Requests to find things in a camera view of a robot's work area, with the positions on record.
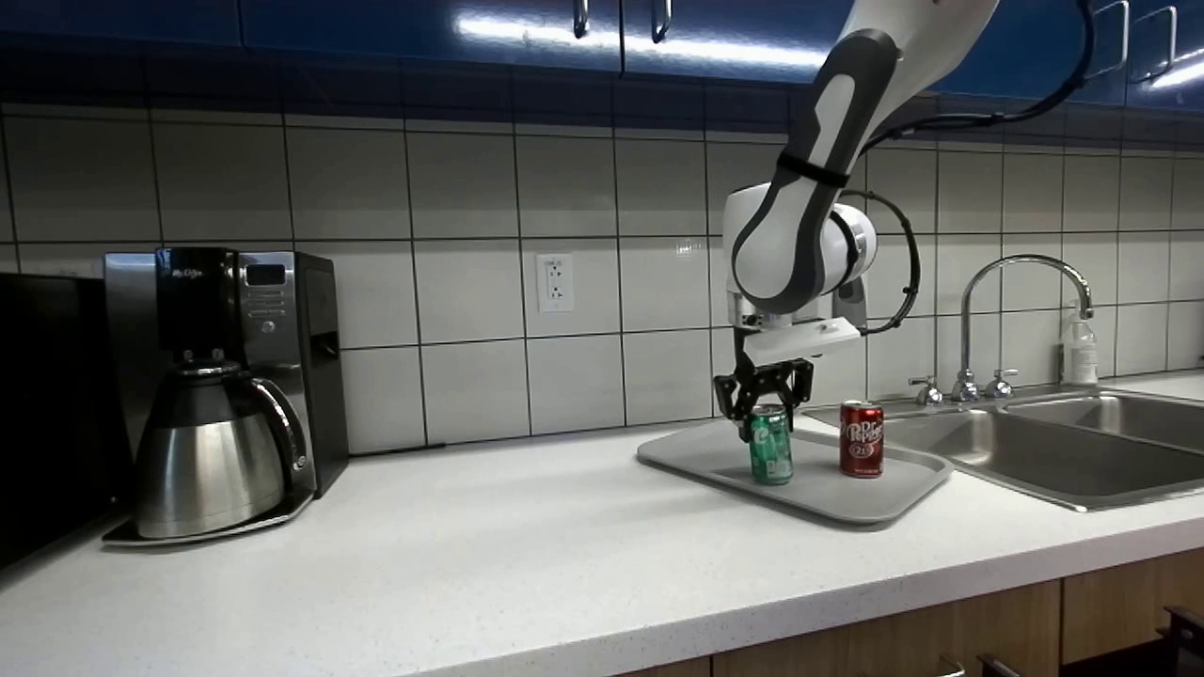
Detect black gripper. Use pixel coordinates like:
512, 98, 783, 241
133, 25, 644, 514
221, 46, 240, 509
710, 353, 821, 445

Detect black microwave oven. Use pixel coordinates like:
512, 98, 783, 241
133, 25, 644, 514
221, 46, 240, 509
0, 272, 127, 569

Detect black steel coffee maker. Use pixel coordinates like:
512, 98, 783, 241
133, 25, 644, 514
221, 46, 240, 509
102, 246, 354, 553

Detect blue glossy wall cabinet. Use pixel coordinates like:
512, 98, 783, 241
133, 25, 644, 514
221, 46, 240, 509
0, 0, 1204, 93

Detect red soda can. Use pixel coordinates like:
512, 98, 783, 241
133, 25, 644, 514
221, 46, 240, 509
834, 396, 888, 481

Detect green soda can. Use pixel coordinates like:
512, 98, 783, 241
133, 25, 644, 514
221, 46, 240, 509
745, 401, 797, 489

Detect stainless steel double sink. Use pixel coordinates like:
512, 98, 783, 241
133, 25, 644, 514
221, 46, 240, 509
877, 389, 1204, 514

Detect grey plastic tray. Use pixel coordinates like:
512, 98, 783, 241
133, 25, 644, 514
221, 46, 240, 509
632, 414, 955, 529

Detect chrome gooseneck faucet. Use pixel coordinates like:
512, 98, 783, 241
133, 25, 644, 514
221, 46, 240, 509
954, 251, 1100, 406

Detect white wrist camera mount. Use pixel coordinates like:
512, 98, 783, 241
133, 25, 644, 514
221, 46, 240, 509
737, 311, 868, 369

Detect clear soap pump bottle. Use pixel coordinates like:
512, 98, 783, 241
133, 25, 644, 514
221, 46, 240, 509
1056, 305, 1108, 390

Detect wooden base cabinet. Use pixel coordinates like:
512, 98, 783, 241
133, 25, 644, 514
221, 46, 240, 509
617, 547, 1204, 677

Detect white wall power outlet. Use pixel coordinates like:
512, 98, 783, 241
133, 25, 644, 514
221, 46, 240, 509
536, 251, 581, 315

